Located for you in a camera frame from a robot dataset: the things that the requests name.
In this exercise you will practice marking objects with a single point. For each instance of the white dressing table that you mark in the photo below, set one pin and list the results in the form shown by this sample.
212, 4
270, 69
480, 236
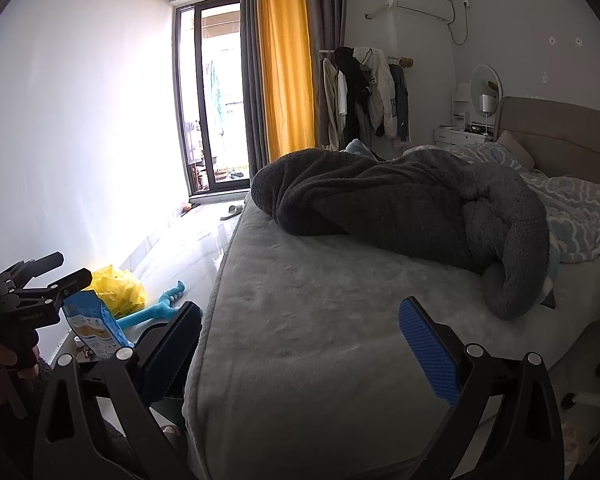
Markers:
455, 136

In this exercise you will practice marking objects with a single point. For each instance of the clothes rack rail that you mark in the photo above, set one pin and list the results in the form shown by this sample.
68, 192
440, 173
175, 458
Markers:
397, 60

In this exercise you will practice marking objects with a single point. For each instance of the small brown object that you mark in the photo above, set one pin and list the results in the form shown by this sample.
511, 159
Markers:
185, 207

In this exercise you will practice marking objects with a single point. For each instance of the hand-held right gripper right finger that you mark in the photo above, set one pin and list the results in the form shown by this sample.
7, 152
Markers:
430, 350

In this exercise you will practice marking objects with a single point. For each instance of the light blue plush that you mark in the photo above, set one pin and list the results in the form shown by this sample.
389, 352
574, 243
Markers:
359, 147

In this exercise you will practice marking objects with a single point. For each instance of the wide grey curtain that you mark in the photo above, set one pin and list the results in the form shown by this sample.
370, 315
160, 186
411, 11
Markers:
327, 10

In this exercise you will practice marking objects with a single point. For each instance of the black trash bin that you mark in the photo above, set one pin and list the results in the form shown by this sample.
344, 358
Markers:
147, 335

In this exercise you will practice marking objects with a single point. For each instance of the grey slipper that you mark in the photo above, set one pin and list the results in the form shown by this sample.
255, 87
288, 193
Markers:
231, 213

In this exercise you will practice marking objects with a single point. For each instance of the bed with grey plush cover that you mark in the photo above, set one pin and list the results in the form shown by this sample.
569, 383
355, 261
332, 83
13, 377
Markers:
305, 320

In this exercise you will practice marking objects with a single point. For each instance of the beige coat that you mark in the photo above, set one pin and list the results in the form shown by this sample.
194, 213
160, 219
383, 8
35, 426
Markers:
332, 105

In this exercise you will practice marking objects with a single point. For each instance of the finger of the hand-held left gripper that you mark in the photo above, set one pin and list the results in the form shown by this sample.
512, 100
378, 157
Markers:
37, 264
67, 282

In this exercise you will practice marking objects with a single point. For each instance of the beige pillow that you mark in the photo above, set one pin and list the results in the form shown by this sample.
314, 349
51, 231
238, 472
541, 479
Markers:
517, 149

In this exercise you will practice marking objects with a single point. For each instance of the white table lamp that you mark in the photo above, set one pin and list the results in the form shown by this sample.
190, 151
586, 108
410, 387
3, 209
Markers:
486, 103

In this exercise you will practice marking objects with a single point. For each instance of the white air conditioner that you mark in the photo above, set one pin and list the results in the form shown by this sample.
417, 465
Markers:
425, 2

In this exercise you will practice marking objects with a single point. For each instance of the yellow plastic bag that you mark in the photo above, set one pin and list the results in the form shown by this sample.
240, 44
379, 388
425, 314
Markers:
119, 287

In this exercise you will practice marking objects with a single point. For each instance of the glass sliding door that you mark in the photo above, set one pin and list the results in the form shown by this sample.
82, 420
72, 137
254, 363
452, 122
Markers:
214, 100

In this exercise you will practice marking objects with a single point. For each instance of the yellow curtain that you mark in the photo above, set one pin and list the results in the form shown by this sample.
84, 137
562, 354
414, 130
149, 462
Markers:
285, 60

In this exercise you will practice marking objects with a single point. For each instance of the blue snack bag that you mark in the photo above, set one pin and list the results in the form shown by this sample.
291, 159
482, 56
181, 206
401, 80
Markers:
92, 320

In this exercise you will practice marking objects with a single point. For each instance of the white jacket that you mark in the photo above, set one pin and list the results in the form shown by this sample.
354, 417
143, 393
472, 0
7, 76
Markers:
380, 90

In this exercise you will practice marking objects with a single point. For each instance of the white desk organiser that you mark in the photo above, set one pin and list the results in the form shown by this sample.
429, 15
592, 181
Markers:
460, 105

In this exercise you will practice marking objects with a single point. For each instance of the beige bed headboard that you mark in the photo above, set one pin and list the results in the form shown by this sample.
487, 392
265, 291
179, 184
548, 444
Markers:
565, 130

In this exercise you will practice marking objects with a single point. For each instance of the dark grey fleece blanket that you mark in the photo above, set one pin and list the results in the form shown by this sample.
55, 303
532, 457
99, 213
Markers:
405, 205

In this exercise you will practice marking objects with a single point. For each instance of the round mirror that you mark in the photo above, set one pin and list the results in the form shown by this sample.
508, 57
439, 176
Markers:
485, 80

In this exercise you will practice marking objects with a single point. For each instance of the blue toy stick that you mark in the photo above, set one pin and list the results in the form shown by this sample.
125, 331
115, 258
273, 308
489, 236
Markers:
149, 312

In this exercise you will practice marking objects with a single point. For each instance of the dark grey trousers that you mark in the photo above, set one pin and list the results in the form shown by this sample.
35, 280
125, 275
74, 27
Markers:
402, 105

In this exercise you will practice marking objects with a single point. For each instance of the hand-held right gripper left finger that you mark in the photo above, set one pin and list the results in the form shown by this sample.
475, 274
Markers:
172, 347

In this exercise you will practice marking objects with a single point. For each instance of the narrow grey curtain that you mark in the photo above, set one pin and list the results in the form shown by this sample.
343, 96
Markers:
252, 85

